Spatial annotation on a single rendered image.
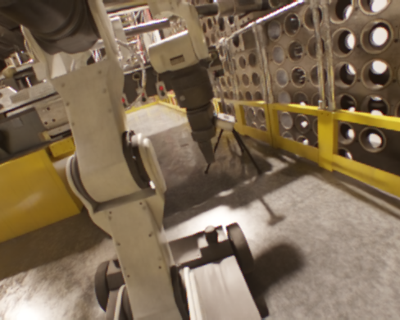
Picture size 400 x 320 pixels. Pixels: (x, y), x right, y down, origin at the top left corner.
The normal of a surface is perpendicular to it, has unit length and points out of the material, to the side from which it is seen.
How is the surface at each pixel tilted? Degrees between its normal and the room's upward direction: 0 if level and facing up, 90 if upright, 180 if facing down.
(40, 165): 90
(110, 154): 55
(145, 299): 43
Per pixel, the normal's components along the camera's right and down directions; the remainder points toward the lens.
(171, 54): -0.15, 0.51
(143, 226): 0.01, -0.19
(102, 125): 0.07, 0.01
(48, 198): 0.32, 0.30
